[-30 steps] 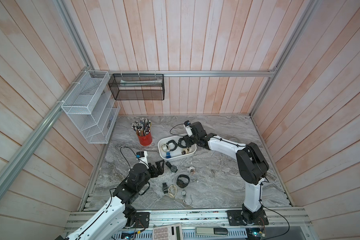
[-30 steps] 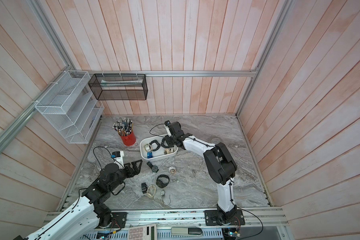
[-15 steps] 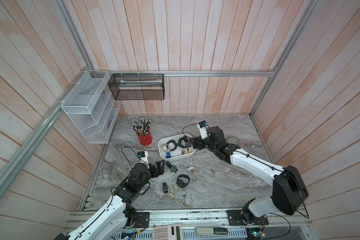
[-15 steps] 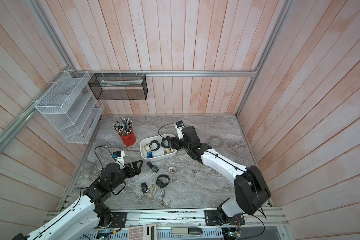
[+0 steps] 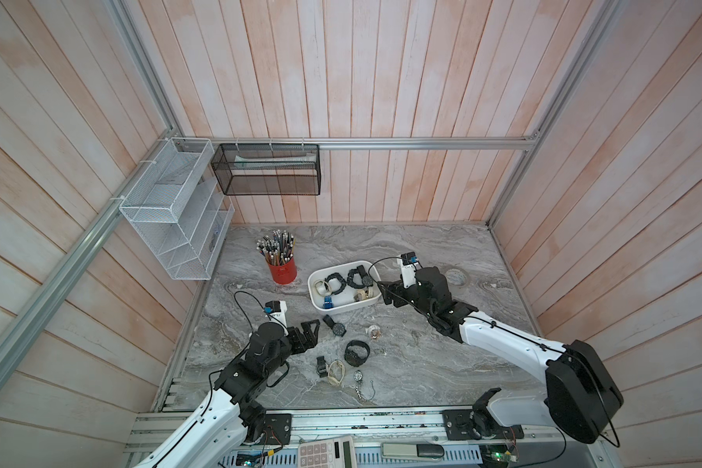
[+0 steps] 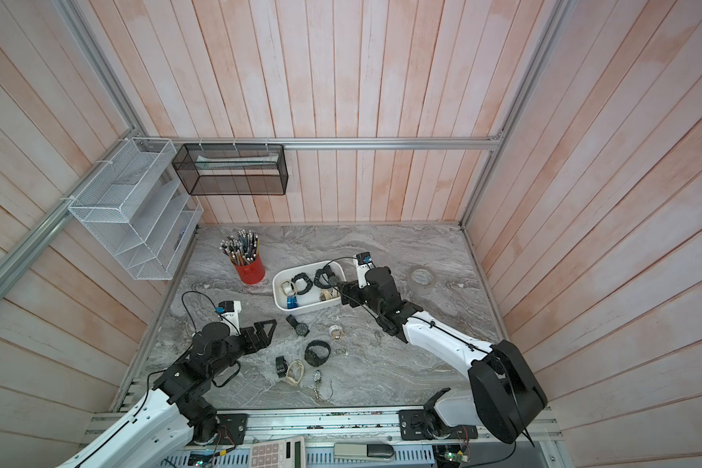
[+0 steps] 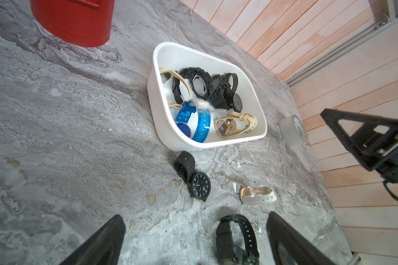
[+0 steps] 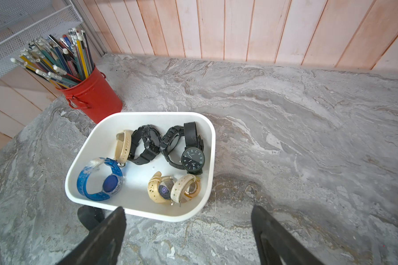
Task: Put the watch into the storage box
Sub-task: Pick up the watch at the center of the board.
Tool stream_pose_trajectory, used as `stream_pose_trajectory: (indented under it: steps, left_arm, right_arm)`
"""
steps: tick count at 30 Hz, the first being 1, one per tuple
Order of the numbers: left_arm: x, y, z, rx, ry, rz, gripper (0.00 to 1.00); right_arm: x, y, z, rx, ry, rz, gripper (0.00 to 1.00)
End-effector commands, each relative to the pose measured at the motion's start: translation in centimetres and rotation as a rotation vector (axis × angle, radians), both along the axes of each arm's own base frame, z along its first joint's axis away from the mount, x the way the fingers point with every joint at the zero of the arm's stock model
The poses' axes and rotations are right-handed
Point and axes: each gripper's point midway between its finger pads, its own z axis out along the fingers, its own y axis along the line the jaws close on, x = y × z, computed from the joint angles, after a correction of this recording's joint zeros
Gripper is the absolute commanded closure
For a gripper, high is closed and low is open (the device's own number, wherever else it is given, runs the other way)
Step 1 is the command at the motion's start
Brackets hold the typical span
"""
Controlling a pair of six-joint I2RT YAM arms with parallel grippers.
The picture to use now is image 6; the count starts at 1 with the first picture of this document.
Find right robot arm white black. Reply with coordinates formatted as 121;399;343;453
337;264;548;444

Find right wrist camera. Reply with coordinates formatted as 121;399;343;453
354;252;374;289

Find cream gold watch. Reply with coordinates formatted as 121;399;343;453
320;288;339;301

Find black chunky watch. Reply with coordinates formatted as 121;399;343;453
313;267;335;290
291;272;314;296

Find silver rose gold watch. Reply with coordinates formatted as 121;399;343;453
329;325;344;340

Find aluminium rail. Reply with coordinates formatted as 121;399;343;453
164;136;502;150
0;128;140;301

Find large black digital watch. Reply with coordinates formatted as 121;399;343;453
304;339;332;368

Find black mesh basket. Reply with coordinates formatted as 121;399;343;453
173;142;289;196

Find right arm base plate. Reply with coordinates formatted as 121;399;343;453
398;409;478;441

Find grey black stapler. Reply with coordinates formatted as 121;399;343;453
333;443;396;461

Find aluminium front frame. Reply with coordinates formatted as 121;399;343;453
80;406;564;448

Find red pencil cup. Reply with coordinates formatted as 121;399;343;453
234;255;266;285

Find silver chain pocket watch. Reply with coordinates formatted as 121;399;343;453
313;370;335;403

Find white calculator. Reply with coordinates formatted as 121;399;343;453
248;436;307;468

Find small black strap watch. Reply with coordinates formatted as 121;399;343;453
275;356;289;378

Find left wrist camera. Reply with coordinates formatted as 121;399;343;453
216;300;242;335

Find black analog watch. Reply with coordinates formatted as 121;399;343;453
286;315;309;337

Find black watch green dial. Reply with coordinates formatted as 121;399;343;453
315;263;340;290

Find white wire mesh shelf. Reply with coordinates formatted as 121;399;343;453
69;138;203;281

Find clear tape roll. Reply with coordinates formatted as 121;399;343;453
408;266;437;289

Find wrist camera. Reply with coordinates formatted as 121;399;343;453
216;300;242;335
354;252;374;289

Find aluminium rail left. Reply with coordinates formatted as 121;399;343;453
0;128;140;301

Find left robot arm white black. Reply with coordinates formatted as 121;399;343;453
62;320;277;467

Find aluminium rail back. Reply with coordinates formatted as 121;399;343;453
164;136;502;150

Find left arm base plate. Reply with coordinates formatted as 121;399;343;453
192;413;249;446

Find white storage box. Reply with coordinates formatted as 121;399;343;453
272;261;346;315

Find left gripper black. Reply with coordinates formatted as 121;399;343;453
209;321;278;379

